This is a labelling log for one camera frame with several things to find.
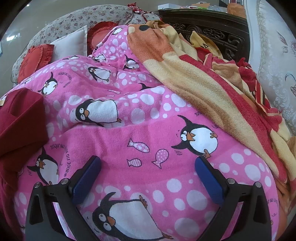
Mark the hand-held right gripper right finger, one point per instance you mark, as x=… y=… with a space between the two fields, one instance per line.
x=208 y=180

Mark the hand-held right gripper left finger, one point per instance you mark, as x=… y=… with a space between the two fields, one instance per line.
x=86 y=180

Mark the dark red sweater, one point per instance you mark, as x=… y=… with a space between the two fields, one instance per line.
x=20 y=120

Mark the pink penguin print blanket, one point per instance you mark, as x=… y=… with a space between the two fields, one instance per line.
x=143 y=129

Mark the orange yellow towel blanket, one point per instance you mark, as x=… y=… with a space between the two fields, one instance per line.
x=185 y=76

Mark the red heart cushion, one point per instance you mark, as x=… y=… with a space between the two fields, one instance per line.
x=32 y=60
x=101 y=30

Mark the white pillow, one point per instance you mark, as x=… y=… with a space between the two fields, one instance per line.
x=71 y=44

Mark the dark carved wooden cabinet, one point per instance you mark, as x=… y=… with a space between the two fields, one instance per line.
x=208 y=25

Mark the orange bag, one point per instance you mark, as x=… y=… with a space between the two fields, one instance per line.
x=235 y=10

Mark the brown cardboard box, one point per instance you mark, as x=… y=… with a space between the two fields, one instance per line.
x=204 y=3

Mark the white flat box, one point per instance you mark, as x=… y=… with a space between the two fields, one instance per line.
x=170 y=6

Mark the red patterned bow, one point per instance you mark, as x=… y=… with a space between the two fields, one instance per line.
x=135 y=8

